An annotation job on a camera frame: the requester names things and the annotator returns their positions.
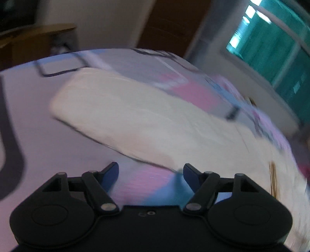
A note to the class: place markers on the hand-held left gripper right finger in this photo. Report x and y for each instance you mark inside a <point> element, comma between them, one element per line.
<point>190,174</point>

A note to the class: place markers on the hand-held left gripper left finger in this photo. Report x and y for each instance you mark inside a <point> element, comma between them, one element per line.
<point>112,172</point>

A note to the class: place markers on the cream quilted jacket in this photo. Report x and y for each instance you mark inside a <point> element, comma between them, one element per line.
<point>133,116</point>

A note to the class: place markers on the grey curtain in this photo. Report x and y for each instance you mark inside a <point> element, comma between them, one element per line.
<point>208,29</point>

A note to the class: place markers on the window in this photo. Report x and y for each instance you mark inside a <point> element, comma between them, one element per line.
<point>273,48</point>

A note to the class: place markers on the wooden table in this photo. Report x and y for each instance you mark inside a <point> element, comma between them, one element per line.
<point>36,41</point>

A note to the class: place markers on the brown wooden door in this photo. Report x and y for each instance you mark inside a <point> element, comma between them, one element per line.
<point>169,24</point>

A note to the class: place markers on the dark screen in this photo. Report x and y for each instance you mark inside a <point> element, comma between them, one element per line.
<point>14,12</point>

